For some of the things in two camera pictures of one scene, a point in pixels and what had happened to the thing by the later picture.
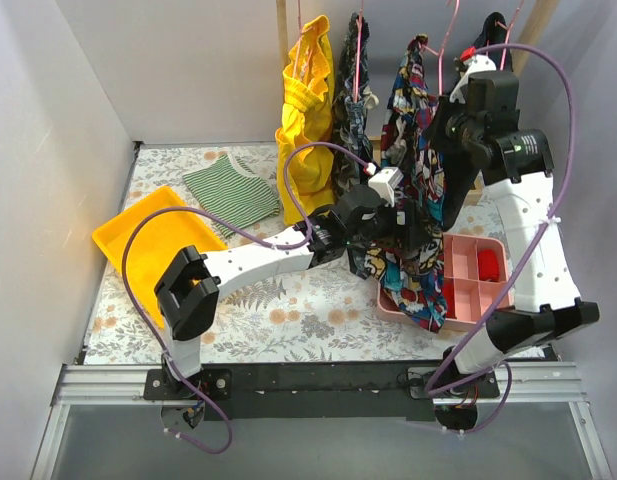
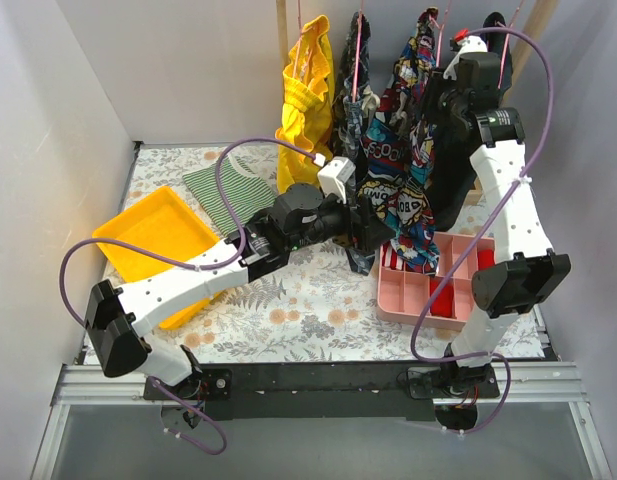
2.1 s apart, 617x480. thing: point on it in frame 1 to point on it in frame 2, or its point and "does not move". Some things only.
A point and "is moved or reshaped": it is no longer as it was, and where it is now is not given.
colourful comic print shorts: x=410 y=273 is moved or reshaped
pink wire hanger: x=440 y=51 to x=442 y=26
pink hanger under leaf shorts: x=359 y=20 does not move
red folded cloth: x=488 y=265 does not move
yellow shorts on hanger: x=308 y=118 does not move
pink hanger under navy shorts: x=508 y=28 does not move
